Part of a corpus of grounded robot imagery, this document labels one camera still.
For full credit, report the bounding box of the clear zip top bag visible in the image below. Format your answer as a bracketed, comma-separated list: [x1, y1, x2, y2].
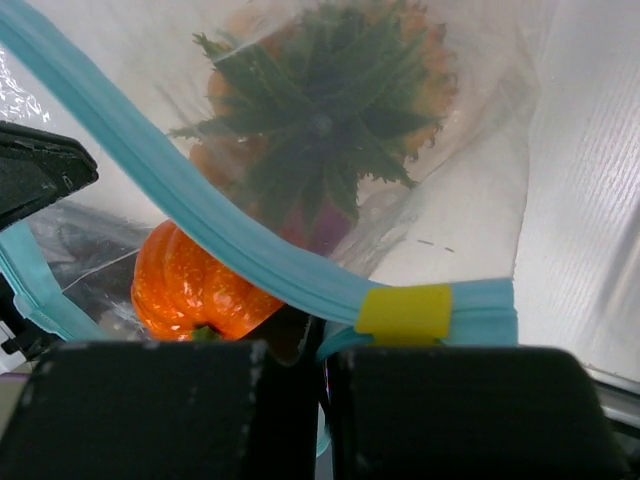
[1, 1, 547, 359]

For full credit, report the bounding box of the toy pineapple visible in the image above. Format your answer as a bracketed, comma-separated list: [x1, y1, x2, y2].
[170, 1, 458, 241]

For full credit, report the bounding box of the orange toy pumpkin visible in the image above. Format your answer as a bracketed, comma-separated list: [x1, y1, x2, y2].
[131, 220, 284, 341]

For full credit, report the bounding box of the purple toy onion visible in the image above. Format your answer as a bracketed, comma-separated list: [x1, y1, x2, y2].
[309, 201, 352, 256]

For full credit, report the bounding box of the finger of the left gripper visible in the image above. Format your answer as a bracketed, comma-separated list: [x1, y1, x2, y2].
[1, 121, 99, 229]

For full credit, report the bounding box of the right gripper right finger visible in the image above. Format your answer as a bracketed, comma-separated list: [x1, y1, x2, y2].
[328, 347, 630, 479]

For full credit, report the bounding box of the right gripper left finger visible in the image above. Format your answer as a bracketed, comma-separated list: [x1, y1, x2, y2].
[1, 320, 320, 479]

